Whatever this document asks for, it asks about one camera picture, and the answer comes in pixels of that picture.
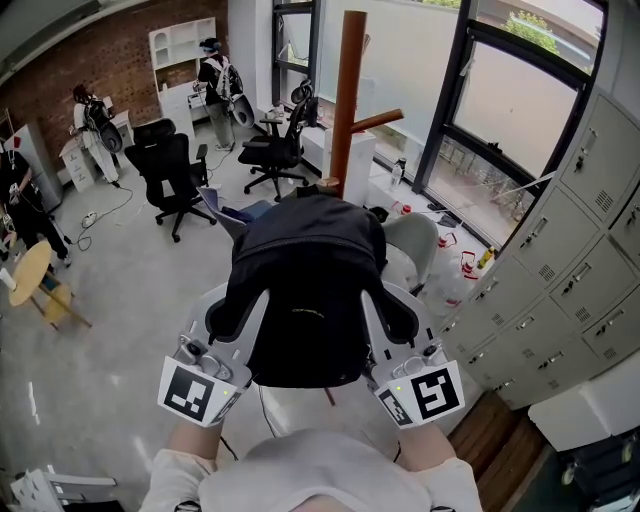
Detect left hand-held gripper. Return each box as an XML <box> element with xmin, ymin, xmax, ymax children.
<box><xmin>157</xmin><ymin>284</ymin><xmax>274</xmax><ymax>429</ymax></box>

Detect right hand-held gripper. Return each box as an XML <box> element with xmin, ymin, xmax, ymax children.
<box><xmin>359</xmin><ymin>280</ymin><xmax>467</xmax><ymax>431</ymax></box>

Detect black backpack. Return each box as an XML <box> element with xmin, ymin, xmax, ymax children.
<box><xmin>207</xmin><ymin>184</ymin><xmax>419</xmax><ymax>389</ymax></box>

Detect red-brown wooden coat rack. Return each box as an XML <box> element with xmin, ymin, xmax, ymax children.
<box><xmin>315</xmin><ymin>9</ymin><xmax>405</xmax><ymax>407</ymax></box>

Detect person's right forearm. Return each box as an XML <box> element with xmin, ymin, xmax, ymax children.
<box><xmin>397</xmin><ymin>423</ymin><xmax>459</xmax><ymax>472</ymax></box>

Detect person's left forearm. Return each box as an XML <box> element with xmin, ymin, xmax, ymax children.
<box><xmin>167</xmin><ymin>422</ymin><xmax>237</xmax><ymax>472</ymax></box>

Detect large clear jug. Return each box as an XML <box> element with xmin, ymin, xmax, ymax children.
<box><xmin>433</xmin><ymin>283</ymin><xmax>465</xmax><ymax>317</ymax></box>

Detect grey shell chair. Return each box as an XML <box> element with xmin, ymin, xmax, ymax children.
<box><xmin>381</xmin><ymin>212</ymin><xmax>441</xmax><ymax>296</ymax></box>

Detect blue seat chair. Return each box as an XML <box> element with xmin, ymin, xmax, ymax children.
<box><xmin>196</xmin><ymin>184</ymin><xmax>274</xmax><ymax>242</ymax></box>

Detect brown wooden bench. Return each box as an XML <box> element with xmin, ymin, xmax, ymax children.
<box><xmin>446</xmin><ymin>389</ymin><xmax>549</xmax><ymax>512</ymax></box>

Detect black padded office chair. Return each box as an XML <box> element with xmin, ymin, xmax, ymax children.
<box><xmin>123</xmin><ymin>117</ymin><xmax>218</xmax><ymax>244</ymax></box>

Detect person's white shirt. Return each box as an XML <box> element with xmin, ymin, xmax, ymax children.
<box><xmin>139</xmin><ymin>428</ymin><xmax>484</xmax><ymax>512</ymax></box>

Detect yellow wooden stool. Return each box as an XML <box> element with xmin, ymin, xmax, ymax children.
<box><xmin>29</xmin><ymin>272</ymin><xmax>94</xmax><ymax>332</ymax></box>

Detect grey metal lockers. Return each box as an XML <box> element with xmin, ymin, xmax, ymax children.
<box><xmin>439</xmin><ymin>87</ymin><xmax>640</xmax><ymax>412</ymax></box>

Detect black mesh office chair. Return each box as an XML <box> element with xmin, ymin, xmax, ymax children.
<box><xmin>237</xmin><ymin>79</ymin><xmax>314</xmax><ymax>203</ymax></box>

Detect round wooden table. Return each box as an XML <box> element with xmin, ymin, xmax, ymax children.
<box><xmin>8</xmin><ymin>240</ymin><xmax>54</xmax><ymax>308</ymax></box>

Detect white storage box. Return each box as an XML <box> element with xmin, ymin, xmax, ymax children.
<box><xmin>527</xmin><ymin>364</ymin><xmax>640</xmax><ymax>454</ymax></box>

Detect white drawer desk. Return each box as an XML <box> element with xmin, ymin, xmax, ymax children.
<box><xmin>58</xmin><ymin>97</ymin><xmax>136</xmax><ymax>194</ymax></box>

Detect white metal stand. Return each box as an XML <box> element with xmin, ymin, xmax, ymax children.
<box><xmin>9</xmin><ymin>467</ymin><xmax>119</xmax><ymax>512</ymax></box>

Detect black wheeled case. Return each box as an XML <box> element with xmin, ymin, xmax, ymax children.
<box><xmin>556</xmin><ymin>432</ymin><xmax>640</xmax><ymax>512</ymax></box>

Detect grey metal cabinet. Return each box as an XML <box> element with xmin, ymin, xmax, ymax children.
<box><xmin>3</xmin><ymin>122</ymin><xmax>64</xmax><ymax>214</ymax></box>

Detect white shelf desk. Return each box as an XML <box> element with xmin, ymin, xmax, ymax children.
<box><xmin>148</xmin><ymin>17</ymin><xmax>219</xmax><ymax>139</ymax></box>

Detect black cable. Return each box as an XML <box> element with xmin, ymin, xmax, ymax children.
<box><xmin>256</xmin><ymin>387</ymin><xmax>282</xmax><ymax>439</ymax></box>

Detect black window frame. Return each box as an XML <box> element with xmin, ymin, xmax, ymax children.
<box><xmin>272</xmin><ymin>0</ymin><xmax>609</xmax><ymax>251</ymax></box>

